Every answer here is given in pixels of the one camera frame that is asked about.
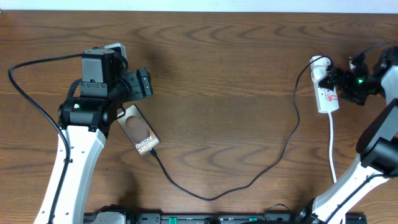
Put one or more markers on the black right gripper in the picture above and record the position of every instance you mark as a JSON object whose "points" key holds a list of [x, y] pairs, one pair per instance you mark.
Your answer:
{"points": [[348, 74]]}

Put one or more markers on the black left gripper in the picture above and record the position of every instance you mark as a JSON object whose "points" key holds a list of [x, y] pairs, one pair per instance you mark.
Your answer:
{"points": [[142, 83]]}

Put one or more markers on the rose gold Galaxy smartphone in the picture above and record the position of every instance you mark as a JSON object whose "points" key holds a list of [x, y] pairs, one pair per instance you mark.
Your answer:
{"points": [[138, 130]]}

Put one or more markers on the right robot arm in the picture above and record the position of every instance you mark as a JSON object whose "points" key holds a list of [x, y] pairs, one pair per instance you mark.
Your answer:
{"points": [[376, 151]]}

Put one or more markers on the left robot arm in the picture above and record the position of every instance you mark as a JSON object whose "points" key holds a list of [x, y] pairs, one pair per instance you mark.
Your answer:
{"points": [[85, 118]]}

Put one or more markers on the white power strip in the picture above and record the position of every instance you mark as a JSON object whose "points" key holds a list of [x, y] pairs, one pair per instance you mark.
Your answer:
{"points": [[327, 100]]}

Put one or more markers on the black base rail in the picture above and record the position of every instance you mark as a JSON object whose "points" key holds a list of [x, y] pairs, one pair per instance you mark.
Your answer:
{"points": [[155, 218]]}

